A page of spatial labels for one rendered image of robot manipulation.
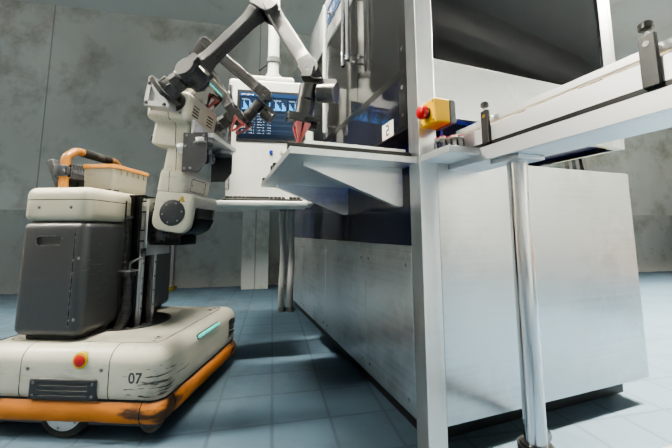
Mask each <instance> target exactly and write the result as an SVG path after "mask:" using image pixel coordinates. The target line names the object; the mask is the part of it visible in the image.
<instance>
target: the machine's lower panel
mask: <svg viewBox="0 0 672 448"><path fill-rule="evenodd" d="M528 171H529V185H530V199H531V213H532V227H533V241H534V255H535V269H536V282H537V296H538V310H539V324H540V338H541V352H542V366H543V379H544V393H545V403H546V402H550V401H554V400H558V399H562V398H566V397H570V396H574V395H578V394H582V393H586V392H590V391H595V390H599V389H603V388H607V387H611V386H615V385H619V384H623V383H627V382H631V381H635V380H639V379H643V378H647V377H649V369H648V360H647V350H646V341H645V332H644V323H643V313H642V304H641V295H640V285H639V276H638V267H637V257H636V248H635V239H634V229H633V220H632V211H631V202H630V192H629V183H628V174H619V173H608V172H596V171H585V170H573V169H562V168H551V167H539V166H528ZM437 177H438V202H439V227H440V252H441V278H442V303H443V328H444V354H445V379H446V404H447V427H449V426H453V425H457V424H461V423H465V422H469V421H473V420H477V419H481V418H485V417H489V416H494V415H498V414H502V413H506V412H510V411H514V410H518V409H522V400H521V384H520V369H519V353H518V338H517V322H516V307H515V291H514V276H513V260H512V245H511V229H510V214H509V198H508V183H507V167H506V166H504V167H500V168H495V169H491V170H487V171H483V172H470V171H456V170H449V164H444V163H437ZM294 243H295V245H294V247H295V263H294V266H295V267H294V281H293V283H294V285H293V300H294V301H295V302H296V303H297V304H298V305H299V306H300V307H301V308H302V309H303V310H304V311H305V312H306V313H307V314H308V315H309V316H310V317H311V318H312V319H313V320H315V321H316V322H317V323H318V324H319V325H320V326H321V327H322V328H323V329H324V330H325V331H326V332H327V333H328V334H329V335H330V336H331V337H332V338H333V339H334V340H335V341H336V342H337V343H338V344H339V345H340V346H341V347H342V348H343V349H344V350H345V351H346V352H347V353H348V354H350V355H351V356H352V357H353V358H354V359H355V360H356V361H357V362H358V363H359V364H360V365H361V366H362V367H363V368H364V369H365V370H366V371H367V372H368V373H369V374H370V375H371V376H372V377H373V378H374V379H375V380H376V381H377V382H378V383H379V384H380V385H381V386H382V387H383V388H384V389H386V390H387V391H388V392H389V393H390V394H391V395H392V396H393V397H394V398H395V399H396V400H397V401H398V402H399V403H400V404H401V405H402V406H403V407H404V408H405V409H406V410H407V411H408V412H409V413H410V414H411V415H412V416H413V417H414V418H415V419H417V411H416V377H415V343H414V309H413V276H412V246H406V245H392V244H379V243H365V242H351V241H337V240H324V239H310V238H296V237H294Z"/></svg>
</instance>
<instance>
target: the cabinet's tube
mask: <svg viewBox="0 0 672 448"><path fill-rule="evenodd" d="M276 1H277V4H278V6H279V8H280V0H276ZM279 45H280V37H279V36H278V34H277V32H276V31H275V29H274V28H273V26H271V25H269V35H268V57H267V64H266V65H265V66H263V67H262V68H259V69H258V70H259V71H262V69H264V68H265V67H267V66H268V73H267V74H266V75H265V76H269V77H281V76H280V75H279V66H280V61H281V60H280V58H279Z"/></svg>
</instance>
